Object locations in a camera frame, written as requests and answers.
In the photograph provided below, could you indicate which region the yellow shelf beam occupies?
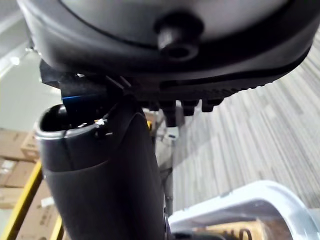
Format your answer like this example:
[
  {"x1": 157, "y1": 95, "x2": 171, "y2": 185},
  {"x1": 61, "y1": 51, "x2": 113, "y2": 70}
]
[
  {"x1": 49, "y1": 214, "x2": 65, "y2": 240},
  {"x1": 0, "y1": 159, "x2": 44, "y2": 240}
]

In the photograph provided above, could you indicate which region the tan cardboard box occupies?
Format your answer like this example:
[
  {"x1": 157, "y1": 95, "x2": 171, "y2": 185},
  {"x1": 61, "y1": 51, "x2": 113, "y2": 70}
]
[{"x1": 197, "y1": 219, "x2": 275, "y2": 240}]

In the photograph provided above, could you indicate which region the brown cardboard box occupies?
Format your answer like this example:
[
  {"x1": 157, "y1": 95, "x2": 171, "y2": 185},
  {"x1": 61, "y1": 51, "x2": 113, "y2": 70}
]
[
  {"x1": 0, "y1": 128, "x2": 34, "y2": 161},
  {"x1": 20, "y1": 129, "x2": 42, "y2": 161},
  {"x1": 0, "y1": 159, "x2": 39, "y2": 188},
  {"x1": 0, "y1": 186, "x2": 26, "y2": 210},
  {"x1": 14, "y1": 178, "x2": 61, "y2": 240}
]

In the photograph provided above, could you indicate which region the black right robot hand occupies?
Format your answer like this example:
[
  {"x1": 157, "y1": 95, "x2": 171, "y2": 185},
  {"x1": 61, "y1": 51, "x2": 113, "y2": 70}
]
[{"x1": 16, "y1": 0, "x2": 320, "y2": 240}]

